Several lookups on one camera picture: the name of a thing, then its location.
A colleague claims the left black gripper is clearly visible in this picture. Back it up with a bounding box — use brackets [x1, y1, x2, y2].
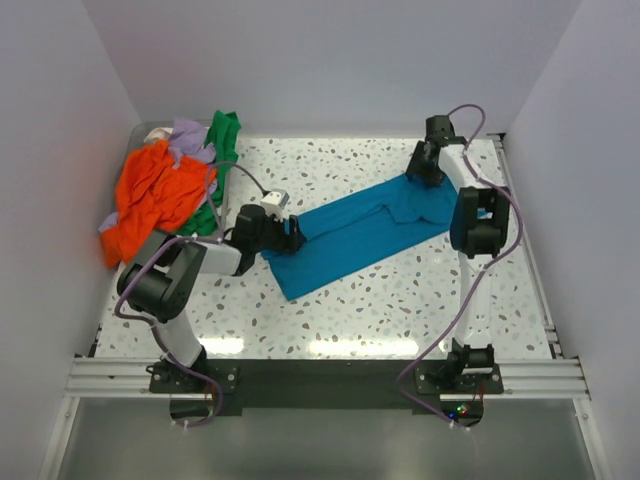
[251, 211, 305, 255]

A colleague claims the blue t shirt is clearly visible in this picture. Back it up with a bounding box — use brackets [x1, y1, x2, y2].
[261, 175, 458, 300]

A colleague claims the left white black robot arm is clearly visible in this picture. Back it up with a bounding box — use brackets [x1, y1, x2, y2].
[114, 204, 306, 392]

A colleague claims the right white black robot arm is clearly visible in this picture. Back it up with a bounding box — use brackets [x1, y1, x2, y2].
[405, 115, 510, 393]

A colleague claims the green t shirt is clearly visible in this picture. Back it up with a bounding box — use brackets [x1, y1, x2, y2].
[175, 110, 241, 236]

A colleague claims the clear plastic bin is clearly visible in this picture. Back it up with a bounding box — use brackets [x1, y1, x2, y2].
[122, 119, 236, 251]

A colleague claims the orange t shirt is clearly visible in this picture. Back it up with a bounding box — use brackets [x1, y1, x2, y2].
[100, 140, 217, 268]

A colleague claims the lilac t shirt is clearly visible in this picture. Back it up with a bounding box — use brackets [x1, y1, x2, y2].
[98, 117, 220, 233]

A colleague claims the pale pink t shirt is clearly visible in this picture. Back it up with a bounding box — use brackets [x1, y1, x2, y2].
[143, 127, 173, 145]

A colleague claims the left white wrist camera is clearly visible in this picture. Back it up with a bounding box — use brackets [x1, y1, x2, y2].
[260, 189, 289, 218]

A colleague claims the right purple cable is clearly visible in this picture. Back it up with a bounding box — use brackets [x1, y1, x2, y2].
[395, 103, 526, 426]

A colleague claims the purple cable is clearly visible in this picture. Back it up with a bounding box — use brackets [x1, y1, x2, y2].
[395, 103, 526, 426]
[113, 160, 271, 427]

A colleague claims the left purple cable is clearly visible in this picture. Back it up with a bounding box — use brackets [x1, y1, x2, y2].
[113, 160, 271, 427]

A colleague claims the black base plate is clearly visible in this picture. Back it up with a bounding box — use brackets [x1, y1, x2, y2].
[146, 359, 504, 420]

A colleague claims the aluminium frame rail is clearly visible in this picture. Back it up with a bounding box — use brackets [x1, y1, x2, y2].
[64, 358, 590, 400]

